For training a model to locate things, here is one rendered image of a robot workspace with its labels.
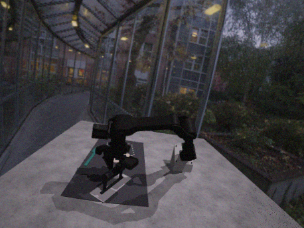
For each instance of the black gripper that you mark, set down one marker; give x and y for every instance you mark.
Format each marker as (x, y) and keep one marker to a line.
(116, 150)

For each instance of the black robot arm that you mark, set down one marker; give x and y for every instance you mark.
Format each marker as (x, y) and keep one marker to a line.
(122, 125)

